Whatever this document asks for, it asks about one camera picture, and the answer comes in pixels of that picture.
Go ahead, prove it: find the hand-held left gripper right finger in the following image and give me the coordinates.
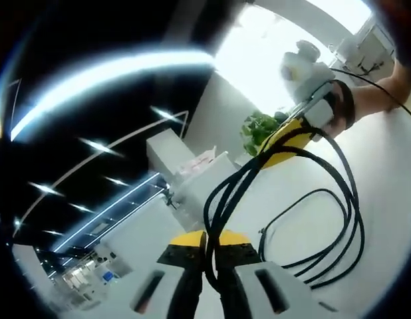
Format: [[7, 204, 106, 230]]
[[213, 229, 328, 319]]

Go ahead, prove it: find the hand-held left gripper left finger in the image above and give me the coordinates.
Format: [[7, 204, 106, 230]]
[[129, 230, 207, 319]]

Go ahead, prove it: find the black data cable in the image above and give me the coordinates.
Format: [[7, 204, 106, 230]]
[[203, 125, 366, 300]]

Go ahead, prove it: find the white desktop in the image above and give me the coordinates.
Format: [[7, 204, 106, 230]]
[[125, 106, 411, 319]]

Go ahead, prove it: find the person's right hand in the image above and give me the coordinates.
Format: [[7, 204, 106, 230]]
[[325, 81, 360, 138]]

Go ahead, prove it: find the green potted plant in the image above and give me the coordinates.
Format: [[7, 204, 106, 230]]
[[239, 110, 290, 158]]

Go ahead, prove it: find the pile of plastic bags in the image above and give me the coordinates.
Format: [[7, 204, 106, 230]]
[[178, 145, 220, 177]]

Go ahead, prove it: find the white storage bin with bags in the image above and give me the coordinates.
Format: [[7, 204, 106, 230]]
[[173, 151, 240, 231]]

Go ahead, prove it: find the black wrist strap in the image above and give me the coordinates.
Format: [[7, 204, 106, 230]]
[[334, 81, 356, 131]]

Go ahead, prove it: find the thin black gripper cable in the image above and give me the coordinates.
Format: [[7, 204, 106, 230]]
[[331, 67, 411, 121]]

